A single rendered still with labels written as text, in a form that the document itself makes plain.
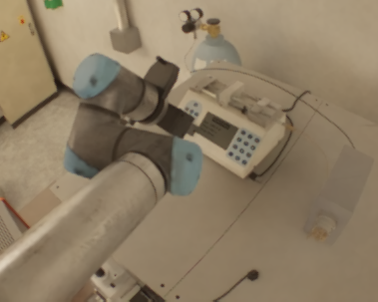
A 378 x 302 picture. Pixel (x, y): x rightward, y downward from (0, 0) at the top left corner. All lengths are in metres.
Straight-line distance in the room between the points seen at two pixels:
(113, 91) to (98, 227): 0.24
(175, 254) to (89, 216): 0.31
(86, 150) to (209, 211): 0.28
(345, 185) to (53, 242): 0.44
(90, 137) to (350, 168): 0.44
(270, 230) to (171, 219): 0.20
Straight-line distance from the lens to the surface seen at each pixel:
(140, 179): 0.33
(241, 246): 0.56
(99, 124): 0.45
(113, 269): 0.75
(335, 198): 0.50
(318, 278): 0.56
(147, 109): 0.53
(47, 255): 0.25
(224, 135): 0.66
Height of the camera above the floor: 1.95
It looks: 44 degrees down
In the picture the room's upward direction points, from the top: 8 degrees counter-clockwise
